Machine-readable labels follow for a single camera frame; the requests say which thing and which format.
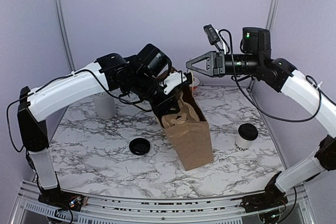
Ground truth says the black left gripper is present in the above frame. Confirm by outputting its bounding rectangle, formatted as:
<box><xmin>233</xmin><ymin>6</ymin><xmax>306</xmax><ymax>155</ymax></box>
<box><xmin>131</xmin><ymin>72</ymin><xmax>181</xmax><ymax>115</ymax></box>

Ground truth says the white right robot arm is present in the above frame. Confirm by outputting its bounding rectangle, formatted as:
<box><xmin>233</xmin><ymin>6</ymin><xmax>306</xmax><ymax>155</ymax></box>
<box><xmin>186</xmin><ymin>25</ymin><xmax>335</xmax><ymax>207</ymax></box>

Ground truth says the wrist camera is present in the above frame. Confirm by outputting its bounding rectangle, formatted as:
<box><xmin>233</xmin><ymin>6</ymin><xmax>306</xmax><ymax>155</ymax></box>
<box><xmin>160</xmin><ymin>71</ymin><xmax>193</xmax><ymax>95</ymax></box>
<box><xmin>203</xmin><ymin>24</ymin><xmax>229</xmax><ymax>53</ymax></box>

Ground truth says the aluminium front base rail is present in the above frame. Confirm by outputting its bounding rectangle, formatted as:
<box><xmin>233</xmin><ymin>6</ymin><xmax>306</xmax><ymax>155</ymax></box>
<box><xmin>9</xmin><ymin>181</ymin><xmax>316</xmax><ymax>223</ymax></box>

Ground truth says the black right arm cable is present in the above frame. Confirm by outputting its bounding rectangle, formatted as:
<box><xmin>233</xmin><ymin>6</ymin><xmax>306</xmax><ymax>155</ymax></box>
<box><xmin>219</xmin><ymin>28</ymin><xmax>322</xmax><ymax>124</ymax></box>

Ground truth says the brown paper takeout bag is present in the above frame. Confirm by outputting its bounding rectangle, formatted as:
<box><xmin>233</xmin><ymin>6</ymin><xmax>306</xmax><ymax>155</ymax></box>
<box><xmin>154</xmin><ymin>85</ymin><xmax>214</xmax><ymax>171</ymax></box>

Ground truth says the black plastic cup lid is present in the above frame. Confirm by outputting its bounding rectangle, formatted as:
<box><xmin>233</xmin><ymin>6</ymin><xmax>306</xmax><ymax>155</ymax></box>
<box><xmin>238</xmin><ymin>123</ymin><xmax>258</xmax><ymax>141</ymax></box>

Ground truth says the white paper cup with print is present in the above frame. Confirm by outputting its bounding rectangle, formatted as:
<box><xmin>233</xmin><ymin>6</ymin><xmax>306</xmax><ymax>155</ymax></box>
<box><xmin>234</xmin><ymin>135</ymin><xmax>256</xmax><ymax>152</ymax></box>

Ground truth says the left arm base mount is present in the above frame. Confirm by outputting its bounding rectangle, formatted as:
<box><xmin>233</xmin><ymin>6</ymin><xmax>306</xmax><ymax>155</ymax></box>
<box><xmin>36</xmin><ymin>179</ymin><xmax>88</xmax><ymax>211</ymax></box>

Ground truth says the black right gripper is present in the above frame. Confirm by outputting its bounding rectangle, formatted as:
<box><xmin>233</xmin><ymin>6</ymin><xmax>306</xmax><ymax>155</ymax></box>
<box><xmin>187</xmin><ymin>49</ymin><xmax>262</xmax><ymax>77</ymax></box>

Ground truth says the left aluminium frame post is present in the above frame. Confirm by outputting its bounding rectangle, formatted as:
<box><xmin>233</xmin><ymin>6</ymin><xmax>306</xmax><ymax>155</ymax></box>
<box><xmin>54</xmin><ymin>0</ymin><xmax>76</xmax><ymax>71</ymax></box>

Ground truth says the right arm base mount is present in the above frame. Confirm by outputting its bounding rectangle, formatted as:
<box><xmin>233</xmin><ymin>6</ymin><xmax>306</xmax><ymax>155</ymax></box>
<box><xmin>240</xmin><ymin>191</ymin><xmax>288</xmax><ymax>213</ymax></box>

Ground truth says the white container with sachets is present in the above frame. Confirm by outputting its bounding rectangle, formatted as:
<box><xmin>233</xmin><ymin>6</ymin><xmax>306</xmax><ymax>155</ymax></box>
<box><xmin>93</xmin><ymin>92</ymin><xmax>117</xmax><ymax>120</ymax></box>

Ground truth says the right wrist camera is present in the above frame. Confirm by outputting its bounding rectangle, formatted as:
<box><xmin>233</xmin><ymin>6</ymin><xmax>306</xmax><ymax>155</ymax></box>
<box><xmin>203</xmin><ymin>24</ymin><xmax>229</xmax><ymax>53</ymax></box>

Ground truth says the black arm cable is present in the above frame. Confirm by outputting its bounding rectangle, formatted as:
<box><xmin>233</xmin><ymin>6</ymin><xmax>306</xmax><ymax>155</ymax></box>
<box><xmin>219</xmin><ymin>28</ymin><xmax>322</xmax><ymax>124</ymax></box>
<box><xmin>6</xmin><ymin>69</ymin><xmax>106</xmax><ymax>154</ymax></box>

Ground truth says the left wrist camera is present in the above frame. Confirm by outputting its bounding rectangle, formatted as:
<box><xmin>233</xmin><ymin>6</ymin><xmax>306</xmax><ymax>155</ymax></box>
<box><xmin>160</xmin><ymin>71</ymin><xmax>193</xmax><ymax>95</ymax></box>

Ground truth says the orange white ceramic bowl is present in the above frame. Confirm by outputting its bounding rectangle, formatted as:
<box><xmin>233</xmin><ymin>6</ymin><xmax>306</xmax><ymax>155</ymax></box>
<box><xmin>190</xmin><ymin>77</ymin><xmax>199</xmax><ymax>91</ymax></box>

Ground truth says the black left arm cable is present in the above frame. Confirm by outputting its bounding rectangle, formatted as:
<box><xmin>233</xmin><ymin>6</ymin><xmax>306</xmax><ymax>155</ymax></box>
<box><xmin>6</xmin><ymin>69</ymin><xmax>106</xmax><ymax>154</ymax></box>

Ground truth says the brown cardboard cup carrier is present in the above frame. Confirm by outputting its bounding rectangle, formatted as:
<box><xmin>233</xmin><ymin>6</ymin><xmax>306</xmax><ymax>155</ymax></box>
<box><xmin>161</xmin><ymin>92</ymin><xmax>200</xmax><ymax>129</ymax></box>

